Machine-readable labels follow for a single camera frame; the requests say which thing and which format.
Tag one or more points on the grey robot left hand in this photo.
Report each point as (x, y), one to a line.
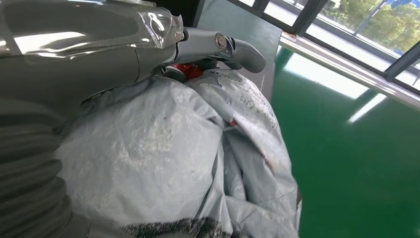
(82, 49)

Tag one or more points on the grey parcel bag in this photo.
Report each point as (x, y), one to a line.
(147, 148)

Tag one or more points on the green conveyor belt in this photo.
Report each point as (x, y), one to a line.
(354, 170)

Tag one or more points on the dark window frame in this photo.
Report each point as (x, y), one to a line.
(305, 16)

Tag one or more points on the aluminium conveyor rail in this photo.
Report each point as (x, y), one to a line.
(344, 67)

